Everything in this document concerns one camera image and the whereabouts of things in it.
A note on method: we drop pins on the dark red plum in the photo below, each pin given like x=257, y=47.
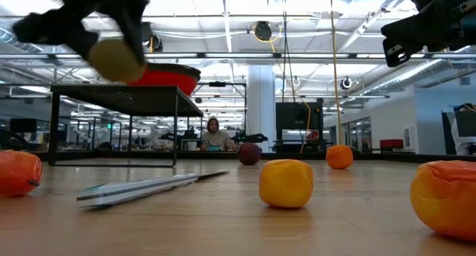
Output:
x=249, y=154

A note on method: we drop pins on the black equipment cart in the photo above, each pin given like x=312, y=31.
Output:
x=294, y=116

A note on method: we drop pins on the red colander with grey rim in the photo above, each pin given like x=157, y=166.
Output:
x=175, y=81

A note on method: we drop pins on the black background robot arm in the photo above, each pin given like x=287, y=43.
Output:
x=253, y=138

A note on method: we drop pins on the small orange pepper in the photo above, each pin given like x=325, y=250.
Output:
x=286, y=183
x=18, y=174
x=446, y=200

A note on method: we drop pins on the red box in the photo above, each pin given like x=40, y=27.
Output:
x=390, y=143

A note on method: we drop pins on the small orange tangerine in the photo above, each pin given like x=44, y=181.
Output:
x=339, y=157

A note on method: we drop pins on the black aluminium table frame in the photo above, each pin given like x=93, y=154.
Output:
x=372, y=156

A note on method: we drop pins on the white square pillar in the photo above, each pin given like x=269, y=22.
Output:
x=260, y=99

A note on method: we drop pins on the black perforated metal shelf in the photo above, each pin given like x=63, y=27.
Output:
x=122, y=99

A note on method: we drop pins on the black monitor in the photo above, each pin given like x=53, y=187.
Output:
x=22, y=125
x=468, y=124

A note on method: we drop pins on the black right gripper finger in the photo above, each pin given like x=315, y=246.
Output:
x=420, y=25

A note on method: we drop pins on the person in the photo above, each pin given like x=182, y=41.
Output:
x=218, y=138
x=459, y=142

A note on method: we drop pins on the brown-green kiwi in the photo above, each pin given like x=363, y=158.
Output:
x=111, y=62

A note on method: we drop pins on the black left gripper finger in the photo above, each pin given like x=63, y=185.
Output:
x=134, y=25
x=76, y=40

